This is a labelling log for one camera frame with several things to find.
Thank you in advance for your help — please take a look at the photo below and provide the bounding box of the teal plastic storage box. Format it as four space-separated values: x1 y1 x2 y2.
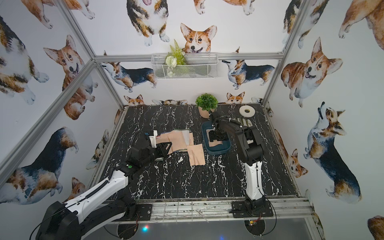
202 121 232 156

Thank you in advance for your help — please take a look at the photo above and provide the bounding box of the green bordered stationery paper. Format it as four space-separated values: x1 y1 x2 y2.
173 129 191 133

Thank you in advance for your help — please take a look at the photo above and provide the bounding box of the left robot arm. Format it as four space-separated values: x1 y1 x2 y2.
30 131 172 240

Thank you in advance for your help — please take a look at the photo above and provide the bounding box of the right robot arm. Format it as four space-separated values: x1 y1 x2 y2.
209 111 266 215

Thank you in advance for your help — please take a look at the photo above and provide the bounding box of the beige ribbed plant pot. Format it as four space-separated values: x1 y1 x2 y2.
198 107 210 119

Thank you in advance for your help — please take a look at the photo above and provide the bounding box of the green artificial potted plant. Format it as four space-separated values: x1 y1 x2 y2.
196 93 218 111

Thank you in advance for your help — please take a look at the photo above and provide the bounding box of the white tape roll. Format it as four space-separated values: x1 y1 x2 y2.
239 105 256 118

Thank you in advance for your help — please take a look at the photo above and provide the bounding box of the artificial fern with flower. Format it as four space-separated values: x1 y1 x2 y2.
165 40 187 78

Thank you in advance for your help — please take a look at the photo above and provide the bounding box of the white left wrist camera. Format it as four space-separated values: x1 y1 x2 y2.
149 130 158 148

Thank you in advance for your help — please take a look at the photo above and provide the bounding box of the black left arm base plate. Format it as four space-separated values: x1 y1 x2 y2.
120 204 153 222

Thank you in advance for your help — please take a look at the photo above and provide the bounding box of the white wire wall basket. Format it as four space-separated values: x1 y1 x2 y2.
151 53 219 80

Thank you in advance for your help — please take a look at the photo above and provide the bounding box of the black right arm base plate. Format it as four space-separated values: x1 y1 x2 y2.
229 201 275 219

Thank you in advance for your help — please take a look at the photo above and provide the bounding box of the aluminium frame post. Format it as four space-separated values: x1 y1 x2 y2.
54 1 124 110

